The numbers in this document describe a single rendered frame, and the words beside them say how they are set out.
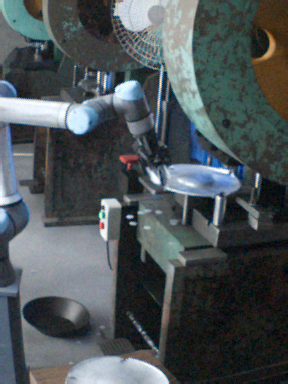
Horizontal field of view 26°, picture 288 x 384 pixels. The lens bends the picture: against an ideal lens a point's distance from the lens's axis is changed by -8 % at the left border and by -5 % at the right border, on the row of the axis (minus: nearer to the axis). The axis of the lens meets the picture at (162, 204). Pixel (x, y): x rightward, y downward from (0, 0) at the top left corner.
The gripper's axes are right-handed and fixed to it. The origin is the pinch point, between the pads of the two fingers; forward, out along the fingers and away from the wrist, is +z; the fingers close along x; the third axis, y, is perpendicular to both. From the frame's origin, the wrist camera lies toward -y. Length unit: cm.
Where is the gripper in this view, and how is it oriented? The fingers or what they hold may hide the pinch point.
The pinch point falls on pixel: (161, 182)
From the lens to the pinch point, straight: 199.9
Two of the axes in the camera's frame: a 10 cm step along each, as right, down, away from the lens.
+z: 3.1, 8.1, 5.0
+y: 4.1, 3.6, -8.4
